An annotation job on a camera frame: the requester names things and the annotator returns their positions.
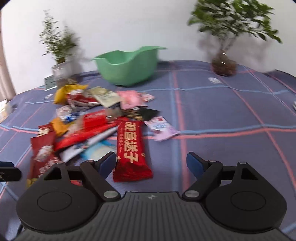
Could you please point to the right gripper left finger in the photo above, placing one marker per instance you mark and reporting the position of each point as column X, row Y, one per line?
column 95, row 174

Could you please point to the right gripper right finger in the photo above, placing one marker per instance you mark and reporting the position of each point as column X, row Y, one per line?
column 206, row 174

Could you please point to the dark red teapot print bag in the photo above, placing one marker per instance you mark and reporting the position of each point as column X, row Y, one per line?
column 43, row 157

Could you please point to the red bar snack packet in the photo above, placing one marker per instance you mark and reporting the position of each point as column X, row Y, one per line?
column 131, row 162

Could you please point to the light blue snack packet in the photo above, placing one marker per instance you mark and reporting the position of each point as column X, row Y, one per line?
column 98, row 150

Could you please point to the white blue flat packet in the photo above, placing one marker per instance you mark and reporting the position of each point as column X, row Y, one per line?
column 78, row 148

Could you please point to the long red snack packet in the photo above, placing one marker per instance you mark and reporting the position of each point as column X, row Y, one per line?
column 90, row 124

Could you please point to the small red nut packet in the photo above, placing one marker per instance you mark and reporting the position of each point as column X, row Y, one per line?
column 45, row 129

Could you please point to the orange small snack packet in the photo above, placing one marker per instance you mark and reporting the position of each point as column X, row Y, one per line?
column 59, row 126

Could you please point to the lilac candy packet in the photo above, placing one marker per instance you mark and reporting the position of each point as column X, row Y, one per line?
column 161, row 129

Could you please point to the clear wrapped blue candy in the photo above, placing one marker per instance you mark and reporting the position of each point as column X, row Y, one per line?
column 67, row 114

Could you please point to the blue plaid tablecloth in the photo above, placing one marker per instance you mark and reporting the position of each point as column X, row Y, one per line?
column 245, row 118

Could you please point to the red white snack bag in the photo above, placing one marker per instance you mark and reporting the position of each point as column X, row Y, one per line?
column 81, row 99

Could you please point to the beige snack packet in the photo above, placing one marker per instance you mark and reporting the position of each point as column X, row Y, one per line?
column 105, row 97

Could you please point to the black snack packet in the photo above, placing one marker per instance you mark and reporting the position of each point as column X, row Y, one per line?
column 140, row 113

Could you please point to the pink snack packet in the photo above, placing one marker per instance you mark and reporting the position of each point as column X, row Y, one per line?
column 131, row 99

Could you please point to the yellow chips bag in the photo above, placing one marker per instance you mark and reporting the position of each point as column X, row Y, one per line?
column 61, row 94

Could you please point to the green plastic basin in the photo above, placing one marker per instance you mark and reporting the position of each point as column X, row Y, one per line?
column 128, row 68

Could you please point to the bamboo plant in glass jar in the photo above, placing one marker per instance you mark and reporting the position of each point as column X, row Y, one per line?
column 61, row 43

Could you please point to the leafy plant in glass vase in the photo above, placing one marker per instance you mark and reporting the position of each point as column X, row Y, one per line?
column 227, row 21

